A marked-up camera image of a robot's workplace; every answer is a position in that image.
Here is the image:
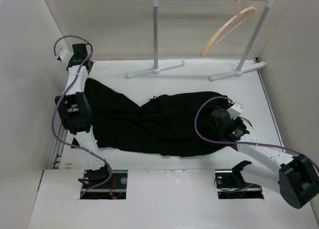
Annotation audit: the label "black trousers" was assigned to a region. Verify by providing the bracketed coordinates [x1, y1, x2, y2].
[84, 79, 230, 157]

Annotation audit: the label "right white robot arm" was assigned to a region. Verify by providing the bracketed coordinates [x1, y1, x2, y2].
[209, 104, 319, 209]

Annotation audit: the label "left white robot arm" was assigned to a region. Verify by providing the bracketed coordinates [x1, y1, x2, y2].
[55, 43, 112, 189]

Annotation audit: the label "beige plastic hanger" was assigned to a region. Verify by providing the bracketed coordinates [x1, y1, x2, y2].
[200, 0, 256, 57]

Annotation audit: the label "white metal clothes rack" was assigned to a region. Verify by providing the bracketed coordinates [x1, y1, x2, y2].
[125, 0, 279, 82]

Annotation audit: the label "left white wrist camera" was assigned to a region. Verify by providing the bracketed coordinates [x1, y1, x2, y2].
[56, 48, 73, 65]

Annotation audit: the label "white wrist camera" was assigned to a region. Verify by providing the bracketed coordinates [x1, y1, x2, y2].
[56, 48, 73, 65]
[227, 102, 243, 120]

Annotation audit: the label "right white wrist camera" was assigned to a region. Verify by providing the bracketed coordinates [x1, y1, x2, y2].
[227, 102, 243, 120]

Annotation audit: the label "aluminium side rail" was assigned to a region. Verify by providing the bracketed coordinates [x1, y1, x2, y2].
[49, 126, 67, 169]

